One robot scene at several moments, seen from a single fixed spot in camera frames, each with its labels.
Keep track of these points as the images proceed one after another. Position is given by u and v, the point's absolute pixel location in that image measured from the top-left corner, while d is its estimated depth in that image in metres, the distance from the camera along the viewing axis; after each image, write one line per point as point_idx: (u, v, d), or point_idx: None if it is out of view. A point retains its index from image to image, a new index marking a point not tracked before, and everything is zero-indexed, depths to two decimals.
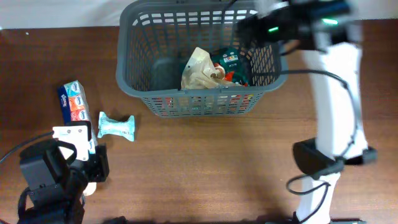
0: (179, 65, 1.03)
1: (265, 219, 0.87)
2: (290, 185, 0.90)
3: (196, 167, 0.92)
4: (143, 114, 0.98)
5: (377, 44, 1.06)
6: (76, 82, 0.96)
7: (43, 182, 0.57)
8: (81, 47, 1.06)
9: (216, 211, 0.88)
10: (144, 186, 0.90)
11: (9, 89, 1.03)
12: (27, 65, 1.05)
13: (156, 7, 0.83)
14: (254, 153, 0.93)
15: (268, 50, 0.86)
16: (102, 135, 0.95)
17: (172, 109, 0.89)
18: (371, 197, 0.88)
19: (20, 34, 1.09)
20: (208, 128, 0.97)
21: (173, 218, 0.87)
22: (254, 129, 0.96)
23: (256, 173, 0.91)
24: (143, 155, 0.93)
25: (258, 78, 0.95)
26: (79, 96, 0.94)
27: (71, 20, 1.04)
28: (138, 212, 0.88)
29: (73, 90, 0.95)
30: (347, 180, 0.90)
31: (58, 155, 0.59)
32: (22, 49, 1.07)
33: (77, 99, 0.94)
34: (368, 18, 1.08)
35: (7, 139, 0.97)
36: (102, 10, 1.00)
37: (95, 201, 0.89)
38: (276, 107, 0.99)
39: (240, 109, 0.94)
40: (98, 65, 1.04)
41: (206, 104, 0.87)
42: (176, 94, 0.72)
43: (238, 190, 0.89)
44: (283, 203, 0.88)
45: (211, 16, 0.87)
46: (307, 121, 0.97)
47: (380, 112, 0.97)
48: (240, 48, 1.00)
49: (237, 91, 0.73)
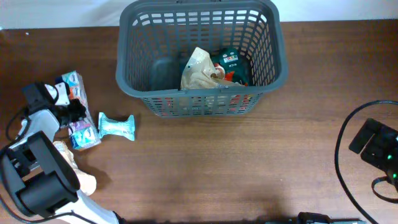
0: (178, 65, 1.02)
1: (265, 218, 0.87)
2: (290, 185, 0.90)
3: (196, 167, 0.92)
4: (143, 114, 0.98)
5: (377, 44, 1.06)
6: (75, 73, 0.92)
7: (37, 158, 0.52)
8: (81, 47, 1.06)
9: (216, 211, 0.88)
10: (145, 186, 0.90)
11: (9, 88, 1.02)
12: (27, 65, 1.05)
13: (156, 7, 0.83)
14: (253, 153, 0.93)
15: (268, 50, 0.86)
16: (102, 135, 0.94)
17: (173, 109, 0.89)
18: (372, 197, 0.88)
19: (20, 34, 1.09)
20: (208, 128, 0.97)
21: (173, 218, 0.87)
22: (254, 129, 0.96)
23: (256, 173, 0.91)
24: (144, 155, 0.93)
25: (258, 78, 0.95)
26: (78, 86, 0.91)
27: (72, 20, 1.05)
28: (139, 212, 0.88)
29: (70, 81, 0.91)
30: (347, 180, 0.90)
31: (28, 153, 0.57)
32: (23, 49, 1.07)
33: (74, 90, 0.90)
34: (368, 19, 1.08)
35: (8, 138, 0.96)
36: (102, 10, 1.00)
37: (95, 201, 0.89)
38: (276, 107, 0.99)
39: (240, 109, 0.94)
40: (98, 65, 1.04)
41: (206, 104, 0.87)
42: (176, 94, 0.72)
43: (237, 190, 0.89)
44: (284, 203, 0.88)
45: (211, 16, 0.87)
46: (308, 121, 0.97)
47: (381, 112, 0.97)
48: (240, 48, 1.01)
49: (237, 91, 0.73)
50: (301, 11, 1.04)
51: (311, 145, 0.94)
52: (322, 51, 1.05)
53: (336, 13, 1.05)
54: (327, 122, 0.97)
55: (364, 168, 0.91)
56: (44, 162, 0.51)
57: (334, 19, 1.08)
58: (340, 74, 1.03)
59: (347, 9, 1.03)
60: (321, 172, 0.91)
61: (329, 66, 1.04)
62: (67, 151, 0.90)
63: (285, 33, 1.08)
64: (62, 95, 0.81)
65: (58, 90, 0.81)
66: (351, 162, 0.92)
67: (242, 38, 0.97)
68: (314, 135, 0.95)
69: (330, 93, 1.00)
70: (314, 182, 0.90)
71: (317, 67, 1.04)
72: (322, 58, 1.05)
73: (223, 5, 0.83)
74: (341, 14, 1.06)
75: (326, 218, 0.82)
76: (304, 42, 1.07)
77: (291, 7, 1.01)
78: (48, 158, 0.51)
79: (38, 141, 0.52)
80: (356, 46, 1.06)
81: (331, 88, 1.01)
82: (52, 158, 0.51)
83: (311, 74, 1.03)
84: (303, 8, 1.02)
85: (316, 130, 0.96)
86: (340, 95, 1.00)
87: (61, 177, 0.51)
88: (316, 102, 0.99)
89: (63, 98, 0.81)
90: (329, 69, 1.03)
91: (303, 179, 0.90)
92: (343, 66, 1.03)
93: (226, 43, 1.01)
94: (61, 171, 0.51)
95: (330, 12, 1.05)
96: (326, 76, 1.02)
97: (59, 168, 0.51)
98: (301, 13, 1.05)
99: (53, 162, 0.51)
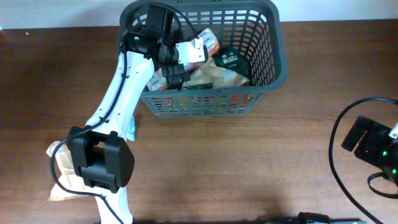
0: None
1: (265, 218, 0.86)
2: (290, 185, 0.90)
3: (197, 167, 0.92)
4: (143, 114, 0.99)
5: (377, 45, 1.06)
6: (191, 48, 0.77)
7: (107, 169, 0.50)
8: (82, 47, 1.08)
9: (216, 211, 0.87)
10: (145, 186, 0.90)
11: (10, 88, 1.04)
12: (28, 65, 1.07)
13: None
14: (252, 152, 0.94)
15: (268, 50, 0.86)
16: None
17: (173, 109, 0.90)
18: (371, 196, 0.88)
19: (21, 34, 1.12)
20: (208, 128, 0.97)
21: (173, 219, 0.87)
22: (254, 128, 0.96)
23: (255, 173, 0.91)
24: (144, 155, 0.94)
25: (257, 78, 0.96)
26: (183, 53, 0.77)
27: (72, 19, 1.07)
28: (139, 212, 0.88)
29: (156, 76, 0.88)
30: (347, 180, 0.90)
31: (89, 144, 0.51)
32: (25, 50, 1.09)
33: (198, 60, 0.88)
34: (367, 20, 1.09)
35: (7, 137, 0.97)
36: (102, 9, 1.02)
37: (94, 200, 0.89)
38: (276, 107, 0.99)
39: (240, 109, 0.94)
40: (99, 65, 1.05)
41: (206, 104, 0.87)
42: (176, 94, 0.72)
43: (237, 190, 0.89)
44: (284, 203, 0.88)
45: (211, 16, 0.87)
46: (307, 121, 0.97)
47: (381, 112, 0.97)
48: (240, 48, 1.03)
49: (237, 91, 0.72)
50: (300, 12, 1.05)
51: (311, 145, 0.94)
52: (322, 51, 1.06)
53: (335, 14, 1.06)
54: (327, 122, 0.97)
55: (364, 168, 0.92)
56: (107, 165, 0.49)
57: (334, 19, 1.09)
58: (341, 74, 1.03)
59: (347, 8, 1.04)
60: (321, 172, 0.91)
61: (329, 65, 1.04)
62: (67, 151, 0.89)
63: (285, 33, 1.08)
64: (191, 52, 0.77)
65: (195, 50, 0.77)
66: (351, 162, 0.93)
67: (242, 38, 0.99)
68: (314, 135, 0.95)
69: (330, 93, 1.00)
70: (314, 181, 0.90)
71: (317, 66, 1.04)
72: (322, 57, 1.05)
73: (224, 5, 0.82)
74: (341, 14, 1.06)
75: (326, 218, 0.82)
76: (304, 42, 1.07)
77: (291, 7, 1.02)
78: (114, 166, 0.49)
79: (113, 154, 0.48)
80: (356, 46, 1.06)
81: (331, 88, 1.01)
82: (119, 182, 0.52)
83: (311, 74, 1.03)
84: (301, 9, 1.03)
85: (315, 130, 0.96)
86: (340, 94, 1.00)
87: (117, 180, 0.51)
88: (316, 102, 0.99)
89: (184, 55, 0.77)
90: (329, 68, 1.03)
91: (303, 179, 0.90)
92: (343, 65, 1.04)
93: (226, 43, 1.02)
94: (117, 186, 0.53)
95: (329, 13, 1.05)
96: (326, 76, 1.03)
97: (117, 187, 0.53)
98: (301, 14, 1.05)
99: (116, 183, 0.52)
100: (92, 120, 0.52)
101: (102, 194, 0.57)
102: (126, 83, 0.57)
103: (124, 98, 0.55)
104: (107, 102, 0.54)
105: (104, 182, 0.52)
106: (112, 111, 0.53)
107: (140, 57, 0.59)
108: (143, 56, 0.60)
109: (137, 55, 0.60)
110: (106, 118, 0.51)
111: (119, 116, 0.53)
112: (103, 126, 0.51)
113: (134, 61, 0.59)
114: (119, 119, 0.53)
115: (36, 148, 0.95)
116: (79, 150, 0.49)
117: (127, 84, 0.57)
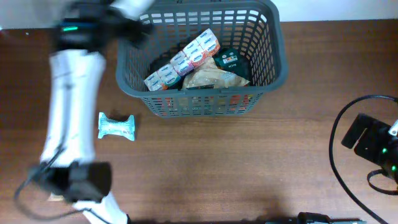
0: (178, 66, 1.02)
1: (265, 218, 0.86)
2: (290, 185, 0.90)
3: (197, 167, 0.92)
4: (143, 114, 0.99)
5: (377, 44, 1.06)
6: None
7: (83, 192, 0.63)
8: None
9: (216, 211, 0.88)
10: (144, 186, 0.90)
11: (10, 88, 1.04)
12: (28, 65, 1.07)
13: (157, 8, 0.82)
14: (252, 152, 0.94)
15: (268, 50, 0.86)
16: (102, 135, 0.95)
17: (173, 109, 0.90)
18: (372, 196, 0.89)
19: None
20: (208, 128, 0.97)
21: (173, 219, 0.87)
22: (254, 128, 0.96)
23: (256, 173, 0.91)
24: (144, 155, 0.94)
25: (257, 78, 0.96)
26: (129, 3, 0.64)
27: None
28: (139, 212, 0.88)
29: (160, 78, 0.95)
30: (348, 180, 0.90)
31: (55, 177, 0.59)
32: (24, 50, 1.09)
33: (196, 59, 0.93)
34: (368, 19, 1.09)
35: (7, 137, 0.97)
36: None
37: None
38: (276, 107, 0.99)
39: (240, 109, 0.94)
40: None
41: (206, 104, 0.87)
42: (176, 94, 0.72)
43: (238, 190, 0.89)
44: (284, 203, 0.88)
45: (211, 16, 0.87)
46: (308, 121, 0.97)
47: (381, 112, 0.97)
48: (240, 48, 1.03)
49: (237, 91, 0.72)
50: (300, 12, 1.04)
51: (311, 145, 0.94)
52: (322, 51, 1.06)
53: (335, 14, 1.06)
54: (327, 122, 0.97)
55: (364, 168, 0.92)
56: (80, 190, 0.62)
57: (334, 19, 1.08)
58: (341, 74, 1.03)
59: (347, 8, 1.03)
60: (321, 172, 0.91)
61: (329, 65, 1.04)
62: None
63: (285, 33, 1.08)
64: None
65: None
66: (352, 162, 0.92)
67: (242, 38, 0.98)
68: (314, 135, 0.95)
69: (330, 93, 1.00)
70: (314, 181, 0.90)
71: (317, 66, 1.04)
72: (322, 57, 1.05)
73: (224, 5, 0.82)
74: (341, 14, 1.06)
75: (326, 218, 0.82)
76: (304, 42, 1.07)
77: (291, 7, 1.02)
78: None
79: (77, 180, 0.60)
80: (356, 46, 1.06)
81: (331, 88, 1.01)
82: None
83: (311, 74, 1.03)
84: (301, 9, 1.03)
85: (315, 130, 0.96)
86: (340, 94, 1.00)
87: (95, 196, 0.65)
88: (316, 102, 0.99)
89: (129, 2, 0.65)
90: (329, 68, 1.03)
91: (303, 179, 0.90)
92: (343, 65, 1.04)
93: (226, 43, 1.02)
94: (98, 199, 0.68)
95: (329, 13, 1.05)
96: (326, 76, 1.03)
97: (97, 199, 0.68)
98: (301, 13, 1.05)
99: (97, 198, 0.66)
100: (48, 153, 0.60)
101: (87, 207, 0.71)
102: (71, 94, 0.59)
103: (73, 117, 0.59)
104: (58, 128, 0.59)
105: (86, 198, 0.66)
106: (67, 135, 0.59)
107: (78, 58, 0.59)
108: (82, 54, 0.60)
109: (76, 55, 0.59)
110: (62, 147, 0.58)
111: (74, 138, 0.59)
112: (63, 154, 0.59)
113: (73, 63, 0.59)
114: (74, 141, 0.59)
115: (37, 148, 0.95)
116: (46, 183, 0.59)
117: (73, 96, 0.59)
